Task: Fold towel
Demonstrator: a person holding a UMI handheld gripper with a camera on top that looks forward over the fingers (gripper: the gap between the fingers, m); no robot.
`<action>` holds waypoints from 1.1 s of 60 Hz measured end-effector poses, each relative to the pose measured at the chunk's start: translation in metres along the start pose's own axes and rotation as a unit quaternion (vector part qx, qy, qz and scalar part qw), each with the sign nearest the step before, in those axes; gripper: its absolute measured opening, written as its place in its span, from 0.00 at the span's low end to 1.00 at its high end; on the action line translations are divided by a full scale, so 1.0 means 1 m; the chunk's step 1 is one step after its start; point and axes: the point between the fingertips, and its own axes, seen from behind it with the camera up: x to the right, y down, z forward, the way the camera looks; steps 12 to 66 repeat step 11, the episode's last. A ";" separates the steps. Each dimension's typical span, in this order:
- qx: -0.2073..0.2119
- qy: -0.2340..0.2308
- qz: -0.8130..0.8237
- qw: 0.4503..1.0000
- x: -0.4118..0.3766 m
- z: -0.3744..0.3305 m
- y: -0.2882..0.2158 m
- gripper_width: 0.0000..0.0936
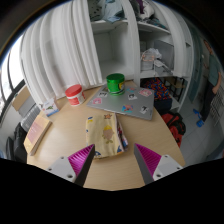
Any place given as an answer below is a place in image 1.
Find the white shelf unit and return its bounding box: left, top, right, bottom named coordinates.
left=88, top=0, right=196, bottom=113

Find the white curtain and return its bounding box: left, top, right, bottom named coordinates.
left=19, top=0, right=103, bottom=104

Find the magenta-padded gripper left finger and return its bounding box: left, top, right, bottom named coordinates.
left=46, top=143, right=96, bottom=188

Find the brown cardboard box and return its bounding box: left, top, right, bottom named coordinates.
left=11, top=85, right=32, bottom=112

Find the black bag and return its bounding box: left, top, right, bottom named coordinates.
left=13, top=122, right=29, bottom=164

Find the black suitcase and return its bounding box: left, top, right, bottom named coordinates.
left=4, top=136, right=16, bottom=160

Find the person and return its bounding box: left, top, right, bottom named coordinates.
left=199, top=39, right=223, bottom=123

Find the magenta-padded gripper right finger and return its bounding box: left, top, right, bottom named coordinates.
left=133, top=143, right=184, bottom=185

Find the yellow cartoon print towel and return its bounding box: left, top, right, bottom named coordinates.
left=85, top=112, right=129, bottom=160

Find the silver ribbed suitcase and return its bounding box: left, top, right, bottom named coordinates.
left=20, top=103, right=42, bottom=133

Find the yellow and red book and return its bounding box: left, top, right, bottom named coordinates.
left=23, top=114, right=53, bottom=157

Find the black framed window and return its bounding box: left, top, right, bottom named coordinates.
left=0, top=34, right=26, bottom=121

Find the red backpack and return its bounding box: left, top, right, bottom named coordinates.
left=162, top=111, right=187, bottom=148

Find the white jar with red lid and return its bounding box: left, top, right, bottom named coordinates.
left=64, top=83, right=86, bottom=107

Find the green round tin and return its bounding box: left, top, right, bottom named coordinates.
left=106, top=73, right=126, bottom=97

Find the silver laptop with stickers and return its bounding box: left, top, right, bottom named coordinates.
left=86, top=84, right=156, bottom=121

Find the small white printed box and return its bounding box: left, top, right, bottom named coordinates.
left=39, top=97, right=60, bottom=118

